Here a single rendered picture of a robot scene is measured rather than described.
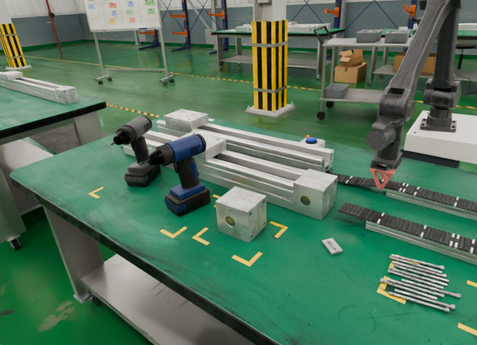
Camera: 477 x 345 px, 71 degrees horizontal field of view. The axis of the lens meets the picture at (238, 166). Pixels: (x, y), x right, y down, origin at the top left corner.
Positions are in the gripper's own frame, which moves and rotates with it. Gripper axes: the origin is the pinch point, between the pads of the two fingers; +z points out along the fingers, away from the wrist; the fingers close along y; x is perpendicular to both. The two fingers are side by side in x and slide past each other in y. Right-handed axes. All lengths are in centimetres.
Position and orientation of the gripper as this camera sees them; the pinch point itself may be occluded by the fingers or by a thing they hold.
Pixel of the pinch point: (382, 182)
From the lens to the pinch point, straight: 111.8
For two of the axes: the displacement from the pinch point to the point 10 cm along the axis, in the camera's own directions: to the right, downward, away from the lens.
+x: 8.1, 2.3, -5.5
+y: -5.9, 3.9, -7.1
